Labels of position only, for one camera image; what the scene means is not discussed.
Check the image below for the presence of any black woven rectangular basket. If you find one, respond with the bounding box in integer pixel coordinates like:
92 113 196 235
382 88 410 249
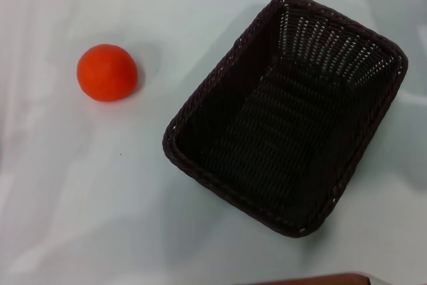
162 0 409 238

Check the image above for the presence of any orange ball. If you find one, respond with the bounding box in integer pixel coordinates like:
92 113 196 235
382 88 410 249
76 43 139 102

